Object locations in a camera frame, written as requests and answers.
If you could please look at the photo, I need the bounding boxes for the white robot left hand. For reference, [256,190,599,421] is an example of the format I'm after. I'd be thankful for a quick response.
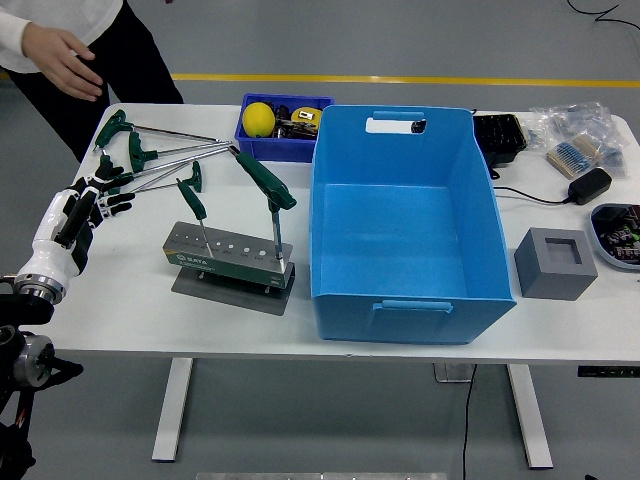
[17,163,137,290]

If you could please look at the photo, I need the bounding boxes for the person's right hand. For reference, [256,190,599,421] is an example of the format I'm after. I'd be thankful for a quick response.
[22,24,105,104]

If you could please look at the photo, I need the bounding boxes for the small green T-handle hex key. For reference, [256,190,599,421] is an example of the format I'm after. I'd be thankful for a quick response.
[175,178,215,260]

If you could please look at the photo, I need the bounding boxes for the grey SATA tool stand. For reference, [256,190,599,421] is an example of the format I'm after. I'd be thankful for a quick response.
[162,220,297,317]

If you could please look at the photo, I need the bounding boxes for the large green T-handle hex key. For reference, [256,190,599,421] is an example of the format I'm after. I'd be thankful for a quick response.
[232,149,298,271]

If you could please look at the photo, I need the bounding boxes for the large light blue plastic box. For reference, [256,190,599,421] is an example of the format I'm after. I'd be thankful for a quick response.
[308,104,518,346]

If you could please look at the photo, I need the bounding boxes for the person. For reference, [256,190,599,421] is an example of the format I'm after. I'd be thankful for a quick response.
[0,0,185,164]

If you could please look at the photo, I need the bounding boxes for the yellow ball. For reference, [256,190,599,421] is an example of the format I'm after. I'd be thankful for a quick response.
[242,101,277,139]

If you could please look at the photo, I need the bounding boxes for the white table leg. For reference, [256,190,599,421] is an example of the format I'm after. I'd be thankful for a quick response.
[505,363,554,470]
[151,357,195,462]

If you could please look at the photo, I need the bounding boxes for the small dark blue bin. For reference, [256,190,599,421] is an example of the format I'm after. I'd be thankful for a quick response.
[233,93,336,164]

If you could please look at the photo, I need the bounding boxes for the black metal parts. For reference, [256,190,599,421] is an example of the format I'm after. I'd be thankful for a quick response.
[272,103,319,140]

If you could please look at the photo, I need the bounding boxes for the yellow black tape measure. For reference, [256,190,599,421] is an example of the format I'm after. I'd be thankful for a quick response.
[290,106,321,126]

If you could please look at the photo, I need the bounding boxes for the black plastic tray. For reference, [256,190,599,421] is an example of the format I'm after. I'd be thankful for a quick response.
[471,113,528,180]

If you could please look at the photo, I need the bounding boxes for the grey cube with square recess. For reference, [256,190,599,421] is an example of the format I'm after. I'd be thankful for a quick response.
[513,227,600,301]

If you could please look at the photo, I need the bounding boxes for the clear plastic component bags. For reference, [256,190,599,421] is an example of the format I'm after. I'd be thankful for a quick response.
[528,102,629,179]

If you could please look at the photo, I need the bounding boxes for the taped resistor strip bundle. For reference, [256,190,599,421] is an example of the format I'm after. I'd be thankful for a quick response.
[545,134,601,179]

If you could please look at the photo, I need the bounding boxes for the black power adapter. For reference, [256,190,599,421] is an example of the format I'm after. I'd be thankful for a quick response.
[567,167,613,205]

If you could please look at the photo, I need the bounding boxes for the grey-blue bowl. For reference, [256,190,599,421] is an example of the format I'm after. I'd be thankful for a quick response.
[588,202,640,273]

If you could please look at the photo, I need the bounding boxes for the small electronic components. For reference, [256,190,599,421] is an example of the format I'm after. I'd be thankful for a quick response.
[597,205,640,264]

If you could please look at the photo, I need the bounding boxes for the black table control panel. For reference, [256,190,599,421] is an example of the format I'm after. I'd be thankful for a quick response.
[577,365,640,379]

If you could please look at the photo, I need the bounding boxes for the long green T-handle hex key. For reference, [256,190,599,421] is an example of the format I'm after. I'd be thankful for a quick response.
[128,130,235,174]
[94,109,222,149]
[98,146,236,195]

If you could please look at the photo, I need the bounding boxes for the short green T-handle hex key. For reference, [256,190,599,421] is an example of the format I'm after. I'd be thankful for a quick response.
[132,160,204,195]

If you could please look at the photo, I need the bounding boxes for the black hanging cable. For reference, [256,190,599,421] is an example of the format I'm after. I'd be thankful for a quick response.
[460,363,479,480]

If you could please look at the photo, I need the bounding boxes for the black adapter cord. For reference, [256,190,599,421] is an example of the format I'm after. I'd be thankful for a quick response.
[492,185,571,205]

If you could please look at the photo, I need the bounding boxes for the black floor cable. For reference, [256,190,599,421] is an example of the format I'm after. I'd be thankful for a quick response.
[567,0,640,29]

